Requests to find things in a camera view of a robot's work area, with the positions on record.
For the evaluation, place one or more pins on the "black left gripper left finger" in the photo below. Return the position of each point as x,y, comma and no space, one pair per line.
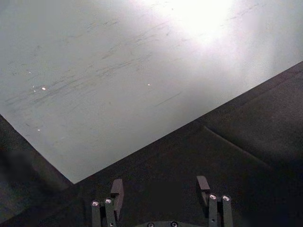
109,210

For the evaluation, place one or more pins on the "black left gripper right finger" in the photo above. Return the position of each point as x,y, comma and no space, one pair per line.
214,208

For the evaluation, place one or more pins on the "black table cloth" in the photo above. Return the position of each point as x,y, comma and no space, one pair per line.
213,153

